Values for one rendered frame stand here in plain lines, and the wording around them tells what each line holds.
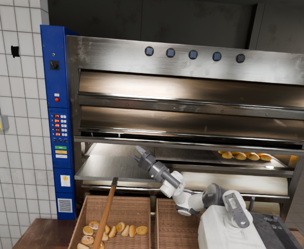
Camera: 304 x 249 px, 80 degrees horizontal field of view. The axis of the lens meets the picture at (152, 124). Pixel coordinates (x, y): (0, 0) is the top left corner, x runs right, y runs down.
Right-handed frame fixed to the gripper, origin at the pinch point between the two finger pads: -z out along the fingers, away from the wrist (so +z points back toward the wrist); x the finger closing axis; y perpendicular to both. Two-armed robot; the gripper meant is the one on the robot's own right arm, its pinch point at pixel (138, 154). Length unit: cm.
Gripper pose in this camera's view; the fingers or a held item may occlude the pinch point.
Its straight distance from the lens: 99.2
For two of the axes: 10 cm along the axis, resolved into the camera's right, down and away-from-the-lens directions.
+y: -5.9, 4.2, -6.9
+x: 2.6, -7.1, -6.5
